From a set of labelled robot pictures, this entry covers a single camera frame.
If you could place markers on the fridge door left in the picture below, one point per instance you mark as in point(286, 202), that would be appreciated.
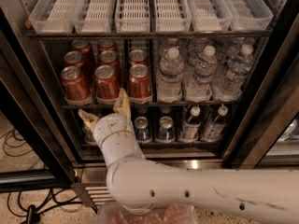
point(20, 108)

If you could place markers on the fridge glass door right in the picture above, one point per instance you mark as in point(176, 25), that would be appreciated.
point(262, 148)

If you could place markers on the stainless fridge base grille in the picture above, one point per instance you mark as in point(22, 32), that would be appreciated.
point(90, 179)

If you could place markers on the dark drink bottle left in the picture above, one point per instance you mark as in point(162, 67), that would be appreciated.
point(191, 123)

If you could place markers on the silver can bottom left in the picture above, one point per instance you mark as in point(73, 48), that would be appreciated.
point(88, 135)

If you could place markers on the water bottle front left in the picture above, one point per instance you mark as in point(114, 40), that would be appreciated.
point(169, 76)

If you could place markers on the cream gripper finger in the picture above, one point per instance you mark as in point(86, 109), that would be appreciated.
point(89, 119)
point(122, 104)

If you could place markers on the red coke can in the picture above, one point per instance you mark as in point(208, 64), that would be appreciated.
point(75, 83)
point(107, 82)
point(107, 45)
point(76, 58)
point(139, 81)
point(111, 58)
point(137, 56)
point(85, 48)

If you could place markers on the blue can bottom right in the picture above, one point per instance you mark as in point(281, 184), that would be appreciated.
point(166, 132)

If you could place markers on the water bottle front right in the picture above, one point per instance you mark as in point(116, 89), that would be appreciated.
point(235, 74)

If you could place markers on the dark drink bottle right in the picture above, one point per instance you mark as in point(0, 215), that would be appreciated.
point(215, 124)

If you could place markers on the water bottle back middle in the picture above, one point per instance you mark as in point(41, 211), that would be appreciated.
point(194, 47)

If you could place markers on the water bottle back right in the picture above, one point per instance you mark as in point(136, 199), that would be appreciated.
point(225, 51)

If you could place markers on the water bottle front middle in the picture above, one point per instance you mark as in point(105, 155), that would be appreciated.
point(204, 68)

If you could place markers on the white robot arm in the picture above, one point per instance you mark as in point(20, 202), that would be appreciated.
point(138, 183)

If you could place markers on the water bottle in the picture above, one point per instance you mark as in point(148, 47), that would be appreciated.
point(204, 68)
point(168, 44)
point(169, 76)
point(225, 51)
point(235, 74)
point(194, 47)

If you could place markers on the water bottle back left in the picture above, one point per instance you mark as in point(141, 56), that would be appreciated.
point(168, 44)

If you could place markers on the blue can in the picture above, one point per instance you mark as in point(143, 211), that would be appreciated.
point(166, 132)
point(142, 131)

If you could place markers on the dark drink bottle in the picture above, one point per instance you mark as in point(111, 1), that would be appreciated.
point(215, 124)
point(191, 123)

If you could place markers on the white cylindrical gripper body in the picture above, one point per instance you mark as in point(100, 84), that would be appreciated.
point(110, 124)

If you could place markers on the clear bin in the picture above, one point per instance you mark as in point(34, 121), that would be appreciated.
point(249, 15)
point(171, 16)
point(210, 15)
point(53, 16)
point(132, 16)
point(93, 16)

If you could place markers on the blue can bottom left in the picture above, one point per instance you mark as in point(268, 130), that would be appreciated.
point(142, 131)

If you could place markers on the clear plastic container foreground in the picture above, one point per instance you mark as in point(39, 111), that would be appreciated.
point(163, 213)

